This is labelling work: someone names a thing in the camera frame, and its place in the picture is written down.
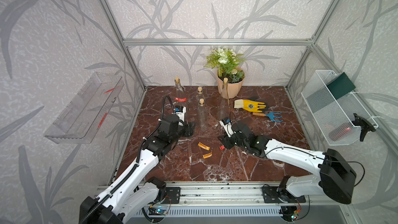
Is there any glass bottle with red label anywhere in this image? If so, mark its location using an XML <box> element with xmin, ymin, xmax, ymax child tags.
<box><xmin>173</xmin><ymin>77</ymin><xmax>189</xmax><ymax>111</ymax></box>

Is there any tall slim glass bottle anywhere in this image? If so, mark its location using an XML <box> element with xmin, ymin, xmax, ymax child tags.
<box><xmin>217</xmin><ymin>78</ymin><xmax>229</xmax><ymax>120</ymax></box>

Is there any peeled gold label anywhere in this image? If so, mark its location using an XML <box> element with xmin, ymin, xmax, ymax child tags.
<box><xmin>203</xmin><ymin>152</ymin><xmax>212</xmax><ymax>159</ymax></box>

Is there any short glass bottle gold label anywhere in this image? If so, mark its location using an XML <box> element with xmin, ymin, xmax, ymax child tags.
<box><xmin>196</xmin><ymin>87</ymin><xmax>205</xmax><ymax>104</ymax></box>

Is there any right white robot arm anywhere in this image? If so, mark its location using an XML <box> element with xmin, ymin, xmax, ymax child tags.
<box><xmin>218</xmin><ymin>118</ymin><xmax>357</xmax><ymax>204</ymax></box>

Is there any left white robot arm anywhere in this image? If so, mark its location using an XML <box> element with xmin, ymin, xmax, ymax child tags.
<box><xmin>79</xmin><ymin>114</ymin><xmax>196</xmax><ymax>224</ymax></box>

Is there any black spray bottle trigger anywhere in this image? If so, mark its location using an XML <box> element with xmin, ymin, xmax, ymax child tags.
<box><xmin>352</xmin><ymin>113</ymin><xmax>376</xmax><ymax>142</ymax></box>

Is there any yellow gardening glove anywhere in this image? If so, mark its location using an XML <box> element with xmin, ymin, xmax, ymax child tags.
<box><xmin>234</xmin><ymin>99</ymin><xmax>266</xmax><ymax>113</ymax></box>

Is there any blue hand rake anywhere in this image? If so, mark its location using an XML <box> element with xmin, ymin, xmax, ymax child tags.
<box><xmin>252</xmin><ymin>112</ymin><xmax>283</xmax><ymax>122</ymax></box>

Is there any pink flower pot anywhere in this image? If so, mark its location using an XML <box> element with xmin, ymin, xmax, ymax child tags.
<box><xmin>217</xmin><ymin>67</ymin><xmax>245</xmax><ymax>99</ymax></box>

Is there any green artificial plant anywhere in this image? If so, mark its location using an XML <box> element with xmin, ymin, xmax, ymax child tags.
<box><xmin>204</xmin><ymin>48</ymin><xmax>245</xmax><ymax>84</ymax></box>

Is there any dark green card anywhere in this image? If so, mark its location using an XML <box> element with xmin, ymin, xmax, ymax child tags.
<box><xmin>326</xmin><ymin>73</ymin><xmax>356</xmax><ymax>100</ymax></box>

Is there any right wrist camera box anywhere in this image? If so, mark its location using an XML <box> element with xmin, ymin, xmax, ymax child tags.
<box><xmin>219</xmin><ymin>117</ymin><xmax>235</xmax><ymax>138</ymax></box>

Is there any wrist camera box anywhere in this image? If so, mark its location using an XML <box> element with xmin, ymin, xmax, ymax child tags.
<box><xmin>174</xmin><ymin>105</ymin><xmax>187</xmax><ymax>122</ymax></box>
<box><xmin>219</xmin><ymin>117</ymin><xmax>235</xmax><ymax>138</ymax></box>

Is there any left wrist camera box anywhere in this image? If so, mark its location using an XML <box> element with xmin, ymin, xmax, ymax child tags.
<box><xmin>174</xmin><ymin>105</ymin><xmax>187</xmax><ymax>122</ymax></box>

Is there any aluminium front rail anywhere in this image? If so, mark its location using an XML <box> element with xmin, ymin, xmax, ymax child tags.
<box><xmin>96</xmin><ymin>181</ymin><xmax>338</xmax><ymax>212</ymax></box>

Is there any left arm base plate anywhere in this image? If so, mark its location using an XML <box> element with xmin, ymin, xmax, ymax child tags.
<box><xmin>157</xmin><ymin>187</ymin><xmax>181</xmax><ymax>204</ymax></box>

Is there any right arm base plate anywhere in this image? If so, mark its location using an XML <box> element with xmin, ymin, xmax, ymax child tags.
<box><xmin>261</xmin><ymin>184</ymin><xmax>306</xmax><ymax>204</ymax></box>

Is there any clear plastic wall shelf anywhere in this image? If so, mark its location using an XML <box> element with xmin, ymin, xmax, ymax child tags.
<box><xmin>44</xmin><ymin>72</ymin><xmax>124</xmax><ymax>144</ymax></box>

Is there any white mesh wall basket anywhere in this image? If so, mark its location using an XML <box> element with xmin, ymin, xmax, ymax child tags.
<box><xmin>301</xmin><ymin>70</ymin><xmax>378</xmax><ymax>146</ymax></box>

